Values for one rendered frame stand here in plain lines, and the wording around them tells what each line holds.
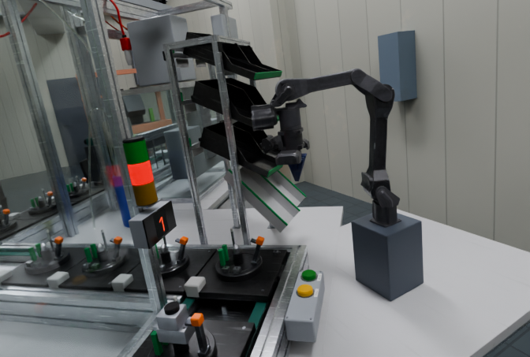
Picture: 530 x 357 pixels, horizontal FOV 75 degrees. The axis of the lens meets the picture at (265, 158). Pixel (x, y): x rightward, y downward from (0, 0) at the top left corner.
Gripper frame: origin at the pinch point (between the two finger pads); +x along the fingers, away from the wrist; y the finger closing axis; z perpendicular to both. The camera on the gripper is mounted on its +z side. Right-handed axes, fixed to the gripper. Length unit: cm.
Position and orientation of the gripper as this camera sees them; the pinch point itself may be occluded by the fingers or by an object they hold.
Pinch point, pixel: (296, 169)
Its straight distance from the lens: 96.6
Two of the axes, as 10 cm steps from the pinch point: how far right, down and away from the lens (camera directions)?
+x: 1.3, 9.7, 2.2
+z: -9.6, 0.6, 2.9
